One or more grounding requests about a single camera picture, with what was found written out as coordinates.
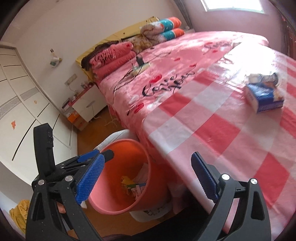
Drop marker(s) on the brown wooden cabinet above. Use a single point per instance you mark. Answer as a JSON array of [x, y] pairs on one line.
[[288, 33]]

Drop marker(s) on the floral beige quilt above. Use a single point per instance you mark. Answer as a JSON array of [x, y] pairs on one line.
[[140, 43]]

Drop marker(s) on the grey white mailer bag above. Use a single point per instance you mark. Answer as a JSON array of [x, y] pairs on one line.
[[142, 175]]

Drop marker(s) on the window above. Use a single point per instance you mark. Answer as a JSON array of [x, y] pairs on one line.
[[240, 5]]

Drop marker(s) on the blue puppy wipes pack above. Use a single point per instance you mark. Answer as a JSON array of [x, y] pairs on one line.
[[136, 190]]

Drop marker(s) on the orange trash bin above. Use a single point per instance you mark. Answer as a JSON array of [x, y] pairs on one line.
[[124, 180]]

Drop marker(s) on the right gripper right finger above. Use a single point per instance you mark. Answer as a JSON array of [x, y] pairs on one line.
[[206, 176]]

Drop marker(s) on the pink love you bedspread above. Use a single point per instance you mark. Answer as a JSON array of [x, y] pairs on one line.
[[172, 64]]

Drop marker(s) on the white wardrobe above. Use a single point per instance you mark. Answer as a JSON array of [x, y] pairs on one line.
[[23, 107]]

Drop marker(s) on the grey curtain left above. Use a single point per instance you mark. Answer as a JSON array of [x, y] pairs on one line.
[[182, 8]]

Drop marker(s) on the pink folded pillows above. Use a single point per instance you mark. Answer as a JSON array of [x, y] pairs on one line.
[[110, 59]]

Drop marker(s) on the rolled colourful quilt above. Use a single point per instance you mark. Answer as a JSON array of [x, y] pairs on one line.
[[163, 30]]

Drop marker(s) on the white bedside table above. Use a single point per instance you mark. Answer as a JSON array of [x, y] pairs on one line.
[[82, 108]]

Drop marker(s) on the yellow snack bag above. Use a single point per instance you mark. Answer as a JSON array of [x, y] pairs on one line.
[[126, 182]]

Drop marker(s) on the red white checkered tablecloth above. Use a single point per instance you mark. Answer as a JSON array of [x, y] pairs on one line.
[[210, 115]]

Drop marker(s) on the white power strip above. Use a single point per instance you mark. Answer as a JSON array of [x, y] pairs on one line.
[[136, 71]]

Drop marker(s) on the yellow sleeve forearm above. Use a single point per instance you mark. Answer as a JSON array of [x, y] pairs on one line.
[[19, 214]]

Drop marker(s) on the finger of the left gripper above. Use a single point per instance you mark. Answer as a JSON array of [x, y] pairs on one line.
[[87, 156], [63, 172]]

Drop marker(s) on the blue Vinda tissue pack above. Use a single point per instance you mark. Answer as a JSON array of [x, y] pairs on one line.
[[262, 97]]

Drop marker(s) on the yellow headboard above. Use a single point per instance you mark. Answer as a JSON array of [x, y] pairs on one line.
[[115, 38]]

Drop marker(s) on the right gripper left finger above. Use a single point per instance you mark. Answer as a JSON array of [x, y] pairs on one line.
[[86, 183]]

